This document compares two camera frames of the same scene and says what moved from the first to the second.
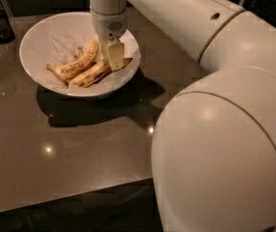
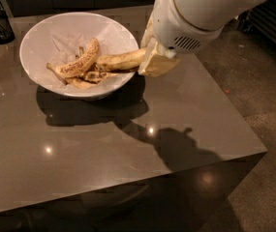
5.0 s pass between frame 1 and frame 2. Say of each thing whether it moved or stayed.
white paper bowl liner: stayed
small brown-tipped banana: moved
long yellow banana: moved
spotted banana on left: stayed
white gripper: moved
